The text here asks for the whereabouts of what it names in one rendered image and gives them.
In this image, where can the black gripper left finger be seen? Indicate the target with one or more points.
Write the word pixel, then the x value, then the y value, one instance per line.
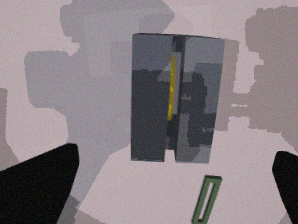
pixel 35 191

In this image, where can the dark green rectangular frame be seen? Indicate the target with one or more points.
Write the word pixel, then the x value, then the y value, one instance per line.
pixel 216 180

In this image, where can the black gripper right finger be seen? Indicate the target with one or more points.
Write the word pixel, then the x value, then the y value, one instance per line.
pixel 285 173

